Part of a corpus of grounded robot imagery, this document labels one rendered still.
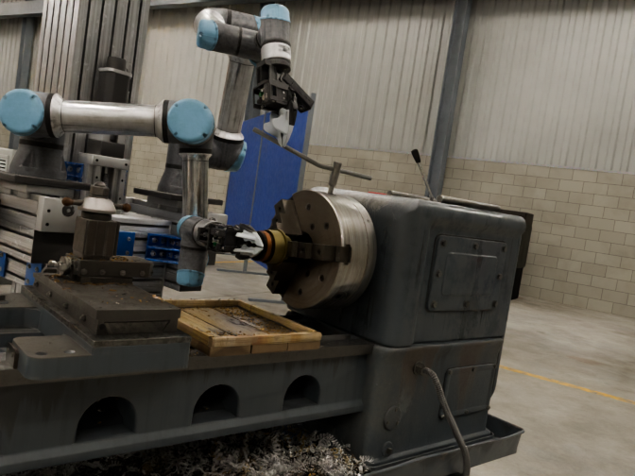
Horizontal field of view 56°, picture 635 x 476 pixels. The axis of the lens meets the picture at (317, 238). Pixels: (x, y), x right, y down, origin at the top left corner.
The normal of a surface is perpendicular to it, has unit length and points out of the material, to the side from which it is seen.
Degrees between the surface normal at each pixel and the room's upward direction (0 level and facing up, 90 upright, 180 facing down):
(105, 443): 52
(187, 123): 89
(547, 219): 90
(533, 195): 90
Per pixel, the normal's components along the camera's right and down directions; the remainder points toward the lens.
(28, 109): 0.00, 0.08
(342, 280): 0.55, 0.49
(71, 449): 0.59, -0.50
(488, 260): 0.64, 0.15
